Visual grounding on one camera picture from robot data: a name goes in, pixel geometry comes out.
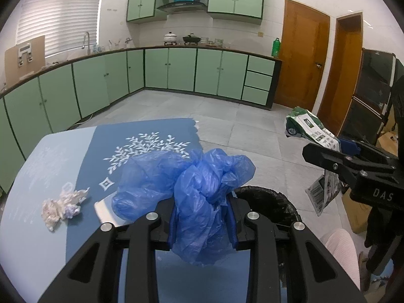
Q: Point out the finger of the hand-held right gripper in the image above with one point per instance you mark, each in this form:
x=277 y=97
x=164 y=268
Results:
x=328 y=159
x=348 y=145

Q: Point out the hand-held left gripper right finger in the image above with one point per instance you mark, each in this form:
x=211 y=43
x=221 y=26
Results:
x=232 y=227

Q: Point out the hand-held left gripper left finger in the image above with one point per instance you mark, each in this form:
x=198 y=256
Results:
x=172 y=225

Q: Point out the green and white packet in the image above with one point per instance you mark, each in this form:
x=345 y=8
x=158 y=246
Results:
x=309 y=126

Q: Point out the blue plastic bag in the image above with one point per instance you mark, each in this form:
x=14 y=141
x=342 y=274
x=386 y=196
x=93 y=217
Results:
x=195 y=189

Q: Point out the black trash bin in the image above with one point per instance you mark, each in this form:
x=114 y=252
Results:
x=277 y=202

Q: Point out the brown carton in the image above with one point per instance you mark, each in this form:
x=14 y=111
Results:
x=388 y=142
x=356 y=214

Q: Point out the black glass cabinet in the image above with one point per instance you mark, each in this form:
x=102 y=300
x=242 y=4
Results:
x=369 y=85

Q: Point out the white paper sheet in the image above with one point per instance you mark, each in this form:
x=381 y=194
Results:
x=105 y=210

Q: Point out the person's pink trouser leg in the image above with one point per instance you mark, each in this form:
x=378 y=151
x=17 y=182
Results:
x=342 y=252

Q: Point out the wooden door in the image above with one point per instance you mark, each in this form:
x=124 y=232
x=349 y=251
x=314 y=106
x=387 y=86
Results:
x=303 y=53
x=344 y=69

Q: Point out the dark blue printed cloth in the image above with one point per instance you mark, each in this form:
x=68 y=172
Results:
x=94 y=164

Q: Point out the crumpled white tissue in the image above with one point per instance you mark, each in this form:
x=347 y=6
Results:
x=55 y=211

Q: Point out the green plastic bottle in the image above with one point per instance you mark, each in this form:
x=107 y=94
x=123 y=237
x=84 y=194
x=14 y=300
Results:
x=275 y=48

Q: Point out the light blue tablecloth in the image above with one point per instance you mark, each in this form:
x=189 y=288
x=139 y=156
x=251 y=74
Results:
x=31 y=258

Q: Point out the green lower cabinets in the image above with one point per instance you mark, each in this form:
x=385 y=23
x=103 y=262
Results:
x=183 y=69

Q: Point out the black wok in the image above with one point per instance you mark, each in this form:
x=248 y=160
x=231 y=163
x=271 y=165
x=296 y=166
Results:
x=191 y=39

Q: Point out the white pot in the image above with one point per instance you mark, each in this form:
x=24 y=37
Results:
x=170 y=37

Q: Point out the metal faucet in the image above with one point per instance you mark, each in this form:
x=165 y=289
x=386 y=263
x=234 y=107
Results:
x=86 y=42

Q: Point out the range hood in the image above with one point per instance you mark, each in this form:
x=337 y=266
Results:
x=181 y=7

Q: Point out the cardboard box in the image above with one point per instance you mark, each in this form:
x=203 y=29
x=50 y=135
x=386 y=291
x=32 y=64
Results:
x=12 y=66

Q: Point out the white window blind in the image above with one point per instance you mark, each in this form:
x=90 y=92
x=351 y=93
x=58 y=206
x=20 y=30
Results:
x=63 y=15

